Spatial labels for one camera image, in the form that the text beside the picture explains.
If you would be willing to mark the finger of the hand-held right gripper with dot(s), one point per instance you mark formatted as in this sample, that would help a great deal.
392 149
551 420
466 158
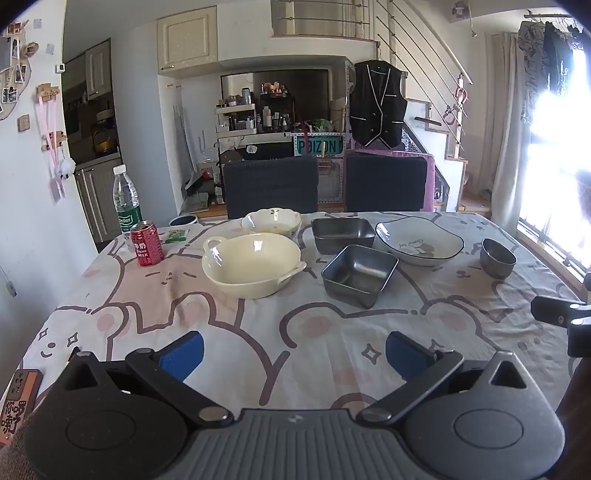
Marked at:
551 310

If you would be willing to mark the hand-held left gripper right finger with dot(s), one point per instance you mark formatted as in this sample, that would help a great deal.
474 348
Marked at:
405 355

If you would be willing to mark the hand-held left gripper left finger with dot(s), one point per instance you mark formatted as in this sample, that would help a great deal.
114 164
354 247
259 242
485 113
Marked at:
184 355

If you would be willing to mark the round steel bowl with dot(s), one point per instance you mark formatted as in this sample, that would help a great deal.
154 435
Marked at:
497 258

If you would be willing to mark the square steel tray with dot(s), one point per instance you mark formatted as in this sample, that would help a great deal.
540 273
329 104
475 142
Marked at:
342 233
359 277

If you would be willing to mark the white plate with dark rim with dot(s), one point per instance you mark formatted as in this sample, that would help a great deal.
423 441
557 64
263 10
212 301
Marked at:
418 240

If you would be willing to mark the white flower-print bowl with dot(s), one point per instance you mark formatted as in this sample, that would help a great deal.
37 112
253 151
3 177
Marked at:
272 221

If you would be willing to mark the person's right forearm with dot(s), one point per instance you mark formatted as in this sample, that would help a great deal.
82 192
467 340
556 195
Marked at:
572 392

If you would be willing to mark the bear-print tablecloth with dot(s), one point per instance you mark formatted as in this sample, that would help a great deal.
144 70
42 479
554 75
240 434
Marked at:
258 323

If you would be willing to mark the red drink can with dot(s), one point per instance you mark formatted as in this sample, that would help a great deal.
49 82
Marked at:
147 247

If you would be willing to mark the green snack packet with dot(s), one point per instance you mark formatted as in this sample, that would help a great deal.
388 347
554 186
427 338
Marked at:
178 235

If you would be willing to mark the white cup with dark rim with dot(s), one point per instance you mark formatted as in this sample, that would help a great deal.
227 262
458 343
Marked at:
187 221

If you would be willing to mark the wooden side table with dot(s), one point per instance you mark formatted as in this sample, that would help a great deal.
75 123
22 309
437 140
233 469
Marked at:
198 205

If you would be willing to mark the clear water bottle green label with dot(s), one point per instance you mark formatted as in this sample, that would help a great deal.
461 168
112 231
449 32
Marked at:
127 198

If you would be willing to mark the dark blue chair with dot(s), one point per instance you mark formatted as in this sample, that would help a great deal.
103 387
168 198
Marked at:
270 187
385 182

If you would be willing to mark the grey kitchen cabinet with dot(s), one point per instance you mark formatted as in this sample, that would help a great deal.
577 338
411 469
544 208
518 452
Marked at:
97 198

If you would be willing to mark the cream curtain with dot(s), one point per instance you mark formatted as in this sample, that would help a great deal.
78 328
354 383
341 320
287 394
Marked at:
505 124

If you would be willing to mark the yellow kettle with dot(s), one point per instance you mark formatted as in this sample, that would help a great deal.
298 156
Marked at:
104 144

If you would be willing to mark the teal sign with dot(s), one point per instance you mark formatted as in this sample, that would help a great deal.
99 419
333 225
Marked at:
318 145

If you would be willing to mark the white shelf rack with bottles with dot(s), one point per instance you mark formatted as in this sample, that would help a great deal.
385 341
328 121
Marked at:
235 120

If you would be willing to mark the hanging dark clothes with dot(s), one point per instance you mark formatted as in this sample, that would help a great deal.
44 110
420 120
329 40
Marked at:
551 60

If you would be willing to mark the black vest with white trim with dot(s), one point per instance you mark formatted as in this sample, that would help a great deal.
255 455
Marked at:
376 106

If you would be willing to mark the pink ribbon with plush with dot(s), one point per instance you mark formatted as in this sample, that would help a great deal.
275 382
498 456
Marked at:
55 138

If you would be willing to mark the stair railing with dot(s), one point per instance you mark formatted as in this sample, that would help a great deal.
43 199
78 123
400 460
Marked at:
415 41

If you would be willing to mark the cream wall cabinet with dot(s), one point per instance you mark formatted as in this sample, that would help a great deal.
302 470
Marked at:
187 39

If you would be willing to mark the wall photo collage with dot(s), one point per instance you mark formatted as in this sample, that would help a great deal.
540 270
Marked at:
14 78

